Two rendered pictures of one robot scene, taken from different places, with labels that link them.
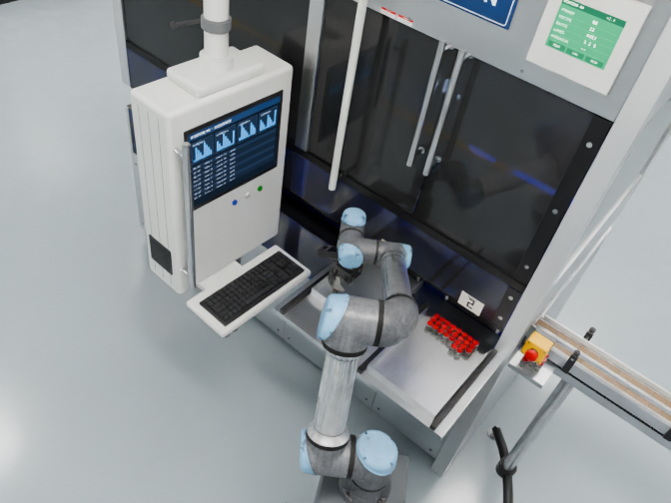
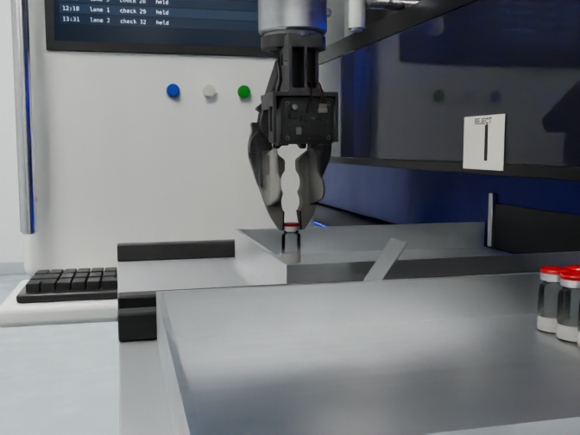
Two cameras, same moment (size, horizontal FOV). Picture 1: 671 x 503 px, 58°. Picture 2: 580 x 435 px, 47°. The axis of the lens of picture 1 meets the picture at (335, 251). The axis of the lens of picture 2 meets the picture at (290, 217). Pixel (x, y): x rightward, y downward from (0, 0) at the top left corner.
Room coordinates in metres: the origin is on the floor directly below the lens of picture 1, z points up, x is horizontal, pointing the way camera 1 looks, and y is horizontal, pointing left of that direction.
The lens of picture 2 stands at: (0.88, -0.55, 1.01)
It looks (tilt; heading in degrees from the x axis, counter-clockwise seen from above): 6 degrees down; 43
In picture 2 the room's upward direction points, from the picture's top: straight up
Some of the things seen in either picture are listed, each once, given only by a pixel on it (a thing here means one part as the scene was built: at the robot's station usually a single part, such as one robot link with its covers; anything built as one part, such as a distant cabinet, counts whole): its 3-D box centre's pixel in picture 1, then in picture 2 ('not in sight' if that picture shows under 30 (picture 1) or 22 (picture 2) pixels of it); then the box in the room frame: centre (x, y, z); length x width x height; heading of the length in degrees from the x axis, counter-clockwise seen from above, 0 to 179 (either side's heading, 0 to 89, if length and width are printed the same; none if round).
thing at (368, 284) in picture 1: (368, 286); (406, 254); (1.51, -0.14, 0.90); 0.34 x 0.26 x 0.04; 148
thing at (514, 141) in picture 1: (497, 175); not in sight; (1.46, -0.42, 1.51); 0.43 x 0.01 x 0.59; 58
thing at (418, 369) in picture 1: (428, 360); (470, 353); (1.23, -0.37, 0.90); 0.34 x 0.26 x 0.04; 147
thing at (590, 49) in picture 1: (583, 35); not in sight; (1.40, -0.46, 1.96); 0.21 x 0.01 x 0.21; 58
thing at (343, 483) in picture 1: (366, 477); not in sight; (0.82, -0.21, 0.84); 0.15 x 0.15 x 0.10
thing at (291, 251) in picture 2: not in sight; (291, 243); (1.44, -0.03, 0.90); 0.02 x 0.02 x 0.04
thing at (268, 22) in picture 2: not in sight; (295, 19); (1.44, -0.04, 1.15); 0.08 x 0.08 x 0.05
